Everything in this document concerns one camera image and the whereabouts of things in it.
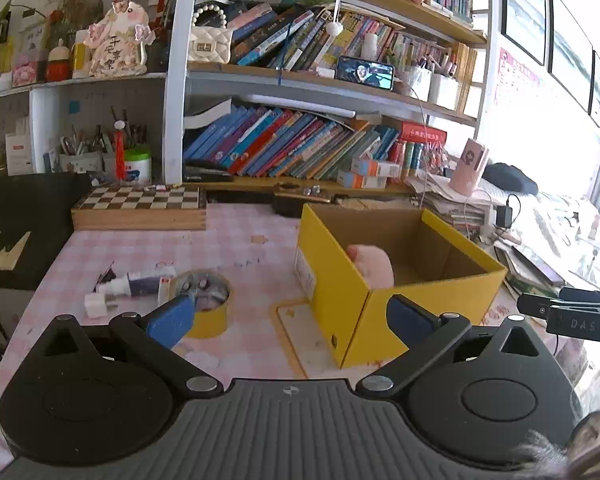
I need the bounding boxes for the smartphone with lit screen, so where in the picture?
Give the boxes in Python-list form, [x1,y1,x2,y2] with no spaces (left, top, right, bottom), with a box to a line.
[335,55,396,92]

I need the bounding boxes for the white wooden bookshelf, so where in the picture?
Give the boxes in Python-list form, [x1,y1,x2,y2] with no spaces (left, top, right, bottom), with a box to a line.
[0,0,497,192]

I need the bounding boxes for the stack of papers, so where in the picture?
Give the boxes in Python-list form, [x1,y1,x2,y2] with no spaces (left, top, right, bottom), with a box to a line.
[419,170,492,233]

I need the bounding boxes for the white jar green lid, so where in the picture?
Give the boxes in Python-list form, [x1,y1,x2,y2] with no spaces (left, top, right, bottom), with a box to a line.
[123,145,153,186]

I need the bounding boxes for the white purple spray bottle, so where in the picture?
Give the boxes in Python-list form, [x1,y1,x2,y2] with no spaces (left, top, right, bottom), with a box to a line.
[97,266,179,299]

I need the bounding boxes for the red flat box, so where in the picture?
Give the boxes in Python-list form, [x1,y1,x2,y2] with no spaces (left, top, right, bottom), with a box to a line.
[396,120,449,145]

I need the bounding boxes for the white quilted handbag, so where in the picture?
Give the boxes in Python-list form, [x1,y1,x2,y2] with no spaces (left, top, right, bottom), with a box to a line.
[189,4,234,65]

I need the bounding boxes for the black piano keyboard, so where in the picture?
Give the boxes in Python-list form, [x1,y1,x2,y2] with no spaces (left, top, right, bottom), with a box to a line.
[0,173,94,291]

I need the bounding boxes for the row of colourful shelf books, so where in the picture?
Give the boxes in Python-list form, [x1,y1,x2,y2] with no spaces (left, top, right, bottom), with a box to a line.
[227,2,477,83]

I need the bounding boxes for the paper pig decoration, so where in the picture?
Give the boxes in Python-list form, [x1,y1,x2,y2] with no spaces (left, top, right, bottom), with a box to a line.
[88,0,156,79]

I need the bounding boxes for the black cushion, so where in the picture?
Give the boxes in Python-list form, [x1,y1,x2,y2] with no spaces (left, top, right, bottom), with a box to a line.
[482,162,539,196]

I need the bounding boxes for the white box red label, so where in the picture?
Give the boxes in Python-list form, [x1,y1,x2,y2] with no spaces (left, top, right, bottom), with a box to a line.
[4,132,34,176]

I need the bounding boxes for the large framed picture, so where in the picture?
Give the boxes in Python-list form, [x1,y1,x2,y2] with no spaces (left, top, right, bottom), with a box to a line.
[500,0,549,67]

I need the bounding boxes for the medium framed picture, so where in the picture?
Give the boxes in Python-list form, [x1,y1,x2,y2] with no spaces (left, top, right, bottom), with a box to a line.
[547,0,594,99]

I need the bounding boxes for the wooden chessboard box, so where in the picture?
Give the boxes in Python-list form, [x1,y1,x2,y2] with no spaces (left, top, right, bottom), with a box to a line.
[71,184,208,232]

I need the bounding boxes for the small framed picture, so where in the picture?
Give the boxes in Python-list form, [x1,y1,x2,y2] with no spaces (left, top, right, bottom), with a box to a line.
[589,50,600,129]

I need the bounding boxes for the white plug cube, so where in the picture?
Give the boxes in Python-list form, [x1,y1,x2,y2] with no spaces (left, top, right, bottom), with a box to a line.
[83,292,117,319]

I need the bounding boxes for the white orange-edged desk mat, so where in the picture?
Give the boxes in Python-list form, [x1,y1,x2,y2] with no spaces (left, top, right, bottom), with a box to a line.
[272,297,396,380]

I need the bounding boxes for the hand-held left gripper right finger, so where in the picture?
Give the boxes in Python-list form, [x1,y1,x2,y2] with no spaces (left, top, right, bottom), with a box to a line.
[356,294,543,397]

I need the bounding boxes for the pink plush toy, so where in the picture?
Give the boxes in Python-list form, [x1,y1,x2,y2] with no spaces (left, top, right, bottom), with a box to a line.
[346,243,395,289]

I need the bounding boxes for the row of leaning blue books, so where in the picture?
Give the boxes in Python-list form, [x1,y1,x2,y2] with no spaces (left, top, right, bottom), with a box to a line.
[182,104,402,182]

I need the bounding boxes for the black stapler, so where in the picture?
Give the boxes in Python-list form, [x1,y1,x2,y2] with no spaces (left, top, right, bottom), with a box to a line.
[184,159,235,184]

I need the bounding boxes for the pink wall calendar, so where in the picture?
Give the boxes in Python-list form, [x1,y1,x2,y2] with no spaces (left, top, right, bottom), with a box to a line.
[494,47,541,112]

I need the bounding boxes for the pink cylinder cup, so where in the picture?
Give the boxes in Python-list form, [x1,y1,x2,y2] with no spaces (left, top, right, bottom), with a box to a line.
[448,138,491,195]

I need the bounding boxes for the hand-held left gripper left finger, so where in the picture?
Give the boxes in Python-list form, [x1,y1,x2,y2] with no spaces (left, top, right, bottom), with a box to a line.
[42,294,224,397]

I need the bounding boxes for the pink patterned box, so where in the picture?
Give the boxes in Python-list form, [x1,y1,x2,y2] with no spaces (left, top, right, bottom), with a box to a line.
[12,59,40,87]

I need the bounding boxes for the black charger adapter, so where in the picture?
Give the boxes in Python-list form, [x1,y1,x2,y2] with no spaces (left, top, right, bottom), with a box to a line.
[494,194,522,231]

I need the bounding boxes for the yellow cardboard box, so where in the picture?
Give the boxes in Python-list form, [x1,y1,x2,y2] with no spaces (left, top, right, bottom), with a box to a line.
[294,203,509,370]

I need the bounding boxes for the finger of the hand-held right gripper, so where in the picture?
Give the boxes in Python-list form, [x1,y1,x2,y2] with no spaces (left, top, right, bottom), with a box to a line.
[517,292,565,319]
[559,286,600,306]

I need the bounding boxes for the red stick pen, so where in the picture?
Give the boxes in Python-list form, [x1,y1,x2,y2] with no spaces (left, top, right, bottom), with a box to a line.
[113,119,127,181]

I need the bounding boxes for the orange white small box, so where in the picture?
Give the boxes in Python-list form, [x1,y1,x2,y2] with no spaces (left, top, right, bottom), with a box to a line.
[336,169,387,190]
[350,157,401,179]

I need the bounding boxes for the pink checked desktop tablecloth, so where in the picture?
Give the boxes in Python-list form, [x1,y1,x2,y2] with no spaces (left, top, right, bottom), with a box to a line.
[0,202,531,461]

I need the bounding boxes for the white shelf pen cups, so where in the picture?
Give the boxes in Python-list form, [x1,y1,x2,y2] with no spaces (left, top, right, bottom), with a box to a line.
[409,64,462,111]

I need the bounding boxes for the red round doll bottle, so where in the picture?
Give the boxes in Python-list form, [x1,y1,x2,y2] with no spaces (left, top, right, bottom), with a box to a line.
[44,39,72,83]

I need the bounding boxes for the white pen holder with pens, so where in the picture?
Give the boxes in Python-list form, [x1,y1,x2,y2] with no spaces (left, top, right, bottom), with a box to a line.
[58,125,105,176]

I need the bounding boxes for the grey furry sleeve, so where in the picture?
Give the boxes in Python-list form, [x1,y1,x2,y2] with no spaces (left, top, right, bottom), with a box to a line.
[509,409,600,480]

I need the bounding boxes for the yellow tape roll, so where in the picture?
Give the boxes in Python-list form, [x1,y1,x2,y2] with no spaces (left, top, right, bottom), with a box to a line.
[168,269,234,340]

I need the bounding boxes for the yellow bottle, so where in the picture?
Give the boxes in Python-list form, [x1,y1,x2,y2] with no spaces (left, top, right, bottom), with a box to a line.
[71,42,89,80]

